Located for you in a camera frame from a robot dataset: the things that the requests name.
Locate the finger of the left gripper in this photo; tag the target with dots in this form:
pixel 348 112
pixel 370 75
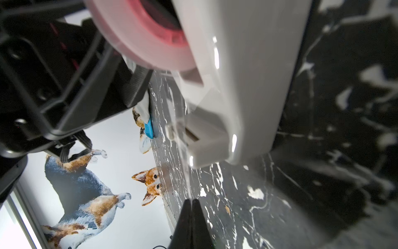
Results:
pixel 134 89

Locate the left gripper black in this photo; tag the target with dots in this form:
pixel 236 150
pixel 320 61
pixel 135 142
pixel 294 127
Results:
pixel 57 79

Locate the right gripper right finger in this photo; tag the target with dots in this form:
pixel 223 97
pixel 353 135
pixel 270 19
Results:
pixel 200 236

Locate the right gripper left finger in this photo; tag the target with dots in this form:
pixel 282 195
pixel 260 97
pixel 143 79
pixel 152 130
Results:
pixel 182 236

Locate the grey tape dispenser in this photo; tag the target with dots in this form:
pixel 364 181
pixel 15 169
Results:
pixel 233 62

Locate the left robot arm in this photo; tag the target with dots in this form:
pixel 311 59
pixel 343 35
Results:
pixel 9 177

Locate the grey work glove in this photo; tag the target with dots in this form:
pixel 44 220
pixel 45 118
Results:
pixel 142 108

